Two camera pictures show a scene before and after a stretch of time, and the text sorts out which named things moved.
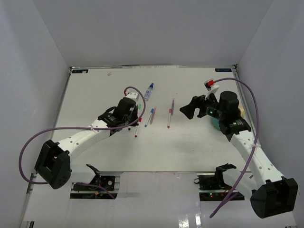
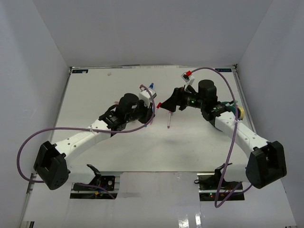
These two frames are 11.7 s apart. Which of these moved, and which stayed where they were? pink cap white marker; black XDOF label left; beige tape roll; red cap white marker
Moved: red cap white marker
Stayed: pink cap white marker; black XDOF label left; beige tape roll
